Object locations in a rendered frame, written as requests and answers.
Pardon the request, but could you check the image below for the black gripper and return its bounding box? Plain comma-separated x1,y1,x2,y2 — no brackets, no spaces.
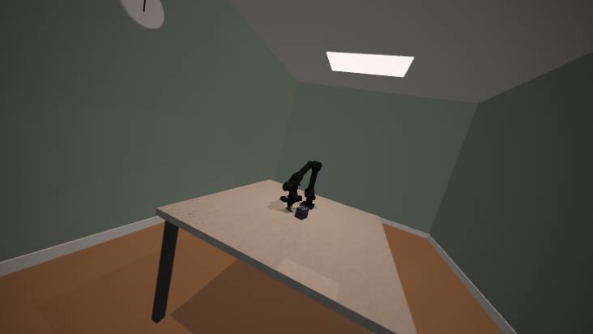
280,191,297,209

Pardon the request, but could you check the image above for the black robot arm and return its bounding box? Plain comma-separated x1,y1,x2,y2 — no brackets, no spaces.
283,161,322,207

